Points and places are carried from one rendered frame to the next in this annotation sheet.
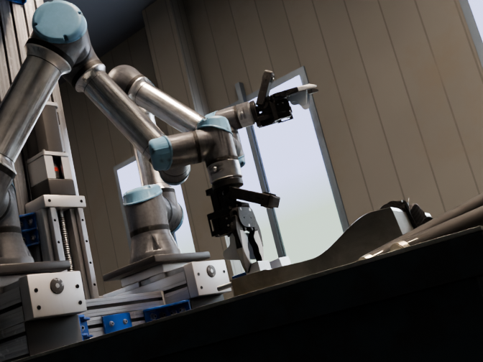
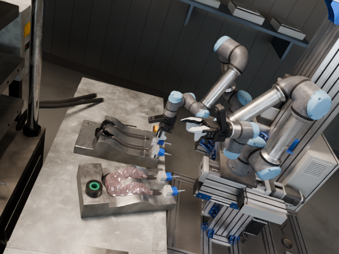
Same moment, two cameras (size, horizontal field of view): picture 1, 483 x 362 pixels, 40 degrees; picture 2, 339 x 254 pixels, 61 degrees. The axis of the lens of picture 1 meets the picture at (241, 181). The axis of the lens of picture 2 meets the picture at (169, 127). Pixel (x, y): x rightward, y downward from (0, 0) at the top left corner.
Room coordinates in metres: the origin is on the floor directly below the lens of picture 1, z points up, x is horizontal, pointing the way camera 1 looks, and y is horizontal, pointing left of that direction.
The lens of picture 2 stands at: (2.58, -0.97, 2.06)
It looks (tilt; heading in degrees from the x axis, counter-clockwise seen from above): 35 degrees down; 137
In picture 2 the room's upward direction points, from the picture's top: 22 degrees clockwise
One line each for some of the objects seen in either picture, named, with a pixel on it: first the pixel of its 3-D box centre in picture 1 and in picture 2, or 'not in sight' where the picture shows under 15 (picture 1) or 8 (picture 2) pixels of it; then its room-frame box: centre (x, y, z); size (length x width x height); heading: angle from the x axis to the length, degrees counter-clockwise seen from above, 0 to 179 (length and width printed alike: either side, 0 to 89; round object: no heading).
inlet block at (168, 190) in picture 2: not in sight; (174, 191); (1.85, -0.05, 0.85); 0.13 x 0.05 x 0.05; 79
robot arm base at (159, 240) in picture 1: (152, 246); (241, 161); (1.92, 0.30, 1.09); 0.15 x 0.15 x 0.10
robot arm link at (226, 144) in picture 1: (215, 142); (174, 101); (1.47, 0.04, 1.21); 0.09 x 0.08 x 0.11; 99
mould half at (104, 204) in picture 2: not in sight; (127, 187); (1.75, -0.31, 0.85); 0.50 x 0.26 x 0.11; 79
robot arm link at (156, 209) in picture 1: (145, 208); (251, 147); (1.92, 0.29, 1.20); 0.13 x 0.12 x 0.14; 169
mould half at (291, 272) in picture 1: (364, 257); (119, 139); (1.39, -0.21, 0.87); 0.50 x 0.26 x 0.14; 61
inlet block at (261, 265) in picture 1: (241, 281); (161, 141); (1.48, 0.05, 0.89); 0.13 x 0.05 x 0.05; 61
